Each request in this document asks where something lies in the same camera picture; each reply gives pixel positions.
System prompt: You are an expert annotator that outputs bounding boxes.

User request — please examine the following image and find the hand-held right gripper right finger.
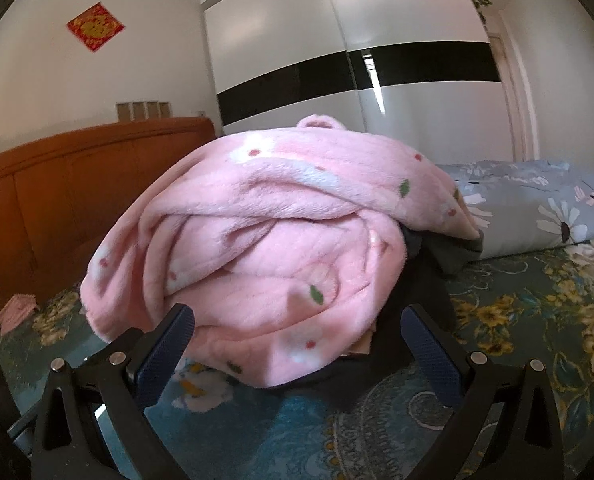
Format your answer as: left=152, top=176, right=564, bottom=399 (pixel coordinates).
left=399, top=303, right=565, bottom=480

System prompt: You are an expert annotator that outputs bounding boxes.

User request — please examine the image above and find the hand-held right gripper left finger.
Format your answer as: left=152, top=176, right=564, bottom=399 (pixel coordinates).
left=31, top=303, right=198, bottom=480

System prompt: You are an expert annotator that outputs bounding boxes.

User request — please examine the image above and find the pink fleece floral garment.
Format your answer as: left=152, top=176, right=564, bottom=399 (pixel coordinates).
left=80, top=115, right=482, bottom=391

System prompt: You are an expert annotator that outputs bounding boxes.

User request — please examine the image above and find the black garment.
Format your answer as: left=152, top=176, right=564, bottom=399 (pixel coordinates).
left=277, top=240, right=458, bottom=392

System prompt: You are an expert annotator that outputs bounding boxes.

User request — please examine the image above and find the dark grey garment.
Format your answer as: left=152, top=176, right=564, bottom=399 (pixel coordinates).
left=402, top=227, right=485, bottom=278

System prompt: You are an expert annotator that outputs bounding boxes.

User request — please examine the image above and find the teal floral bed sheet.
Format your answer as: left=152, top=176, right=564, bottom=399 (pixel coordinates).
left=0, top=234, right=594, bottom=480

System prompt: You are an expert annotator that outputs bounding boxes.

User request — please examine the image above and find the small pink cloth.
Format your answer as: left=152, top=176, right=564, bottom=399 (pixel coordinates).
left=0, top=292, right=39, bottom=336

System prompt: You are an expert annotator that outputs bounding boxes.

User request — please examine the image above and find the orange wooden headboard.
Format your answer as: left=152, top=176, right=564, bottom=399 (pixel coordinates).
left=0, top=116, right=218, bottom=333

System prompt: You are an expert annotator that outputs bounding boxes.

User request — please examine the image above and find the white door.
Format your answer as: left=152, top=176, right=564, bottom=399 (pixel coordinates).
left=492, top=30, right=540, bottom=161

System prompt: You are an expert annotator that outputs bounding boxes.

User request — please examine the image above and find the white wardrobe with black stripe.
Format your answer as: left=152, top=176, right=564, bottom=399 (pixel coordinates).
left=199, top=0, right=502, bottom=136

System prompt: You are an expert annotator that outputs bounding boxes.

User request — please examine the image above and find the wooden photo frame set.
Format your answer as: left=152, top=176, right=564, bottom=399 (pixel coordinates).
left=116, top=101, right=171, bottom=122

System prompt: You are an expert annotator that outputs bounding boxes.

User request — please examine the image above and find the red diamond wall decoration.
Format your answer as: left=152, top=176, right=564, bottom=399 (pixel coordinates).
left=66, top=2, right=125, bottom=52

